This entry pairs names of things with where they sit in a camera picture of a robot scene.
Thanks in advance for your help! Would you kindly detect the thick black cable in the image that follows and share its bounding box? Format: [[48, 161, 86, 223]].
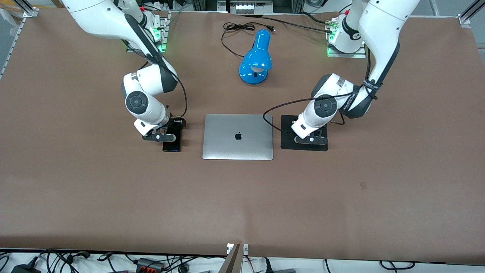
[[239, 14, 335, 34]]

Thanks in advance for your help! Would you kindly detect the white power strip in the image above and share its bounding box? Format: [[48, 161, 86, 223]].
[[235, 0, 274, 15]]

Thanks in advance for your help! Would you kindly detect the aluminium corner bracket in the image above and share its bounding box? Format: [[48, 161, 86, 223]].
[[11, 0, 39, 18], [458, 0, 485, 29]]

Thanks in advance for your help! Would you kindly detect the black cable with connector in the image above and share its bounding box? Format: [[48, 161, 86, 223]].
[[40, 248, 91, 273]]

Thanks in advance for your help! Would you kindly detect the black smartphone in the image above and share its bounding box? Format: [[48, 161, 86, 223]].
[[163, 121, 182, 152]]

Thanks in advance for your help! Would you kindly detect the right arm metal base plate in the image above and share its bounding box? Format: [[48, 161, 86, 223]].
[[126, 11, 168, 53]]

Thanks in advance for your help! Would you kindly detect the black lamp power cord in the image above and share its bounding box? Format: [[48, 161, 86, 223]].
[[221, 22, 276, 58]]

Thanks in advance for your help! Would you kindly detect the black orange connector box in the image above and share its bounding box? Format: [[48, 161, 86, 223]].
[[136, 257, 166, 272]]

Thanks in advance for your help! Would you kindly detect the black mouse pad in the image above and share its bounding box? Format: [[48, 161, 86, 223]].
[[280, 115, 329, 152]]

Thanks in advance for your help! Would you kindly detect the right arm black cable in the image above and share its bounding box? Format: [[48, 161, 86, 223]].
[[121, 13, 188, 119]]

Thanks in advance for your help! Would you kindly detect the blue desk lamp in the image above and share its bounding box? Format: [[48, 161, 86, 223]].
[[238, 29, 273, 85]]

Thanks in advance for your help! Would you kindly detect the black power adapter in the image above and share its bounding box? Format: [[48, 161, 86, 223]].
[[11, 262, 41, 273]]

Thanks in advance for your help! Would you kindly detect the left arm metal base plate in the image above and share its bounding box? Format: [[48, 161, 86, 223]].
[[327, 17, 367, 58]]

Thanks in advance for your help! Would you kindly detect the silver laptop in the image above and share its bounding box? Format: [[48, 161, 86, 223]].
[[202, 113, 274, 161]]

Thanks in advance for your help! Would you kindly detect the perforated metal side rail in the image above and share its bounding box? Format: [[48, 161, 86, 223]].
[[0, 17, 26, 80]]

